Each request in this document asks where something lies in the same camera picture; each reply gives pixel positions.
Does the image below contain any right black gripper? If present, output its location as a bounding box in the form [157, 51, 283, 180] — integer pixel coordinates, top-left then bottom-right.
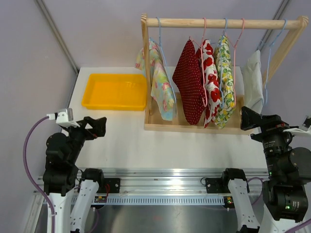
[242, 106, 302, 178]

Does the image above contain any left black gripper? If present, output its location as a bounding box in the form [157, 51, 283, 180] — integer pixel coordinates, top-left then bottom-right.
[64, 116, 106, 164]

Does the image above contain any white skirt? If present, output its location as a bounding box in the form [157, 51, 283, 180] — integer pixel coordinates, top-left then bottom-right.
[241, 50, 264, 114]

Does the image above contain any lemon print skirt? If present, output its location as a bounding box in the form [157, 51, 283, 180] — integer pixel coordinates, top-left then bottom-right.
[213, 36, 236, 129]

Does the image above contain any blue wire hanger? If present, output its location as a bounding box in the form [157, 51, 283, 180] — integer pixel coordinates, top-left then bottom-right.
[217, 17, 228, 109]
[156, 17, 177, 103]
[263, 19, 288, 105]

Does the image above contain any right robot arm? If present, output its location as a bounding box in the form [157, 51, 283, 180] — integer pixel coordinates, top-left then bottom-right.
[220, 106, 311, 233]

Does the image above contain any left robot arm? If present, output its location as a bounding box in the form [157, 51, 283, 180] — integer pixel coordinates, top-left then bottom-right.
[43, 112, 107, 233]

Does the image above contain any wooden clothes rack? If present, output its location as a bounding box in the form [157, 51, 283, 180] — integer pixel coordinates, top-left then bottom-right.
[140, 14, 309, 134]

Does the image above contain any yellow plastic tray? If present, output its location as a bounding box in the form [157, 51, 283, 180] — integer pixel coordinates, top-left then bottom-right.
[81, 73, 147, 111]

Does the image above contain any red poppy print garment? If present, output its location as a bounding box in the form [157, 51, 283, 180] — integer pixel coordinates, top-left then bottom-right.
[196, 39, 221, 128]

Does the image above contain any pastel floral garment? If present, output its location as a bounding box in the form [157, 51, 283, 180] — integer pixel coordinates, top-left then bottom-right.
[149, 39, 176, 121]

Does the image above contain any red polka dot garment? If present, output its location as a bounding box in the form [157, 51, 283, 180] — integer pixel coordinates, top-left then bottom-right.
[173, 40, 205, 125]

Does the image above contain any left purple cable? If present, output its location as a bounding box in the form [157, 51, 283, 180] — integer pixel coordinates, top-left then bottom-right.
[23, 116, 55, 233]

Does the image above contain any aluminium rail frame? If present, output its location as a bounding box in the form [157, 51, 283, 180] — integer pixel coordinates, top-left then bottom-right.
[24, 167, 311, 233]

